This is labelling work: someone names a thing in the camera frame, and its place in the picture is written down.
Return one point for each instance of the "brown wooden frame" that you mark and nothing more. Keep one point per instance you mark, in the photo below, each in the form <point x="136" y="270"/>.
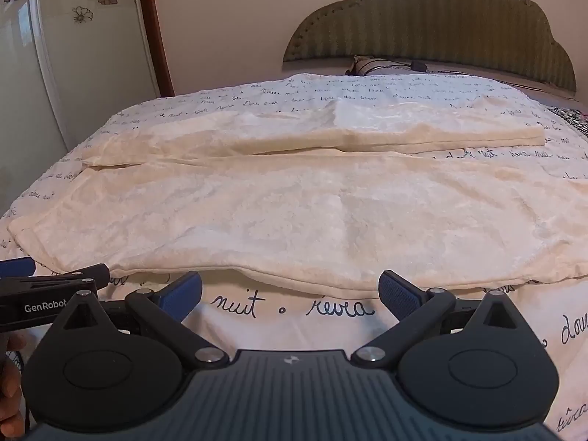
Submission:
<point x="158" y="36"/>

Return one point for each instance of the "green padded headboard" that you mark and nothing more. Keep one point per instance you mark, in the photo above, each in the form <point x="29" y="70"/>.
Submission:
<point x="432" y="23"/>

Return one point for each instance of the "striped pillow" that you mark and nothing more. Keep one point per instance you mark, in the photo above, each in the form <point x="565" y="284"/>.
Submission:
<point x="372" y="65"/>

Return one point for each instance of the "cream fuzzy blanket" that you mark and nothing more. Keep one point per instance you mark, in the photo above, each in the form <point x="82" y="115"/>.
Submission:
<point x="298" y="211"/>

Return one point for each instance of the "dark patterned cloth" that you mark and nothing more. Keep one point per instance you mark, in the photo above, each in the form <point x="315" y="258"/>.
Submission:
<point x="572" y="119"/>

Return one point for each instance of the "person's left hand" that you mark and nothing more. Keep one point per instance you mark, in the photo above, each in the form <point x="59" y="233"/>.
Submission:
<point x="9" y="376"/>

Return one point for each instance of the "white script printed blanket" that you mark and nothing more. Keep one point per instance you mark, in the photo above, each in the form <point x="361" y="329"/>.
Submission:
<point x="275" y="330"/>

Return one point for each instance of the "flower patterned wardrobe door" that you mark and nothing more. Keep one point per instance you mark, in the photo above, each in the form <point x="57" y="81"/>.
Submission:
<point x="69" y="78"/>

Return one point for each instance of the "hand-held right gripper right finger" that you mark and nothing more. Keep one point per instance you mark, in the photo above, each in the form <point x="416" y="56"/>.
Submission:
<point x="398" y="294"/>

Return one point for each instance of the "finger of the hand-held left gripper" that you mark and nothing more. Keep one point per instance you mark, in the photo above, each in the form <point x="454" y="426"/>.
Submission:
<point x="16" y="267"/>
<point x="94" y="273"/>

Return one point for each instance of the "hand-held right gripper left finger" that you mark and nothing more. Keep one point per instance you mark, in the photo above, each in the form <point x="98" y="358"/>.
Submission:
<point x="180" y="291"/>

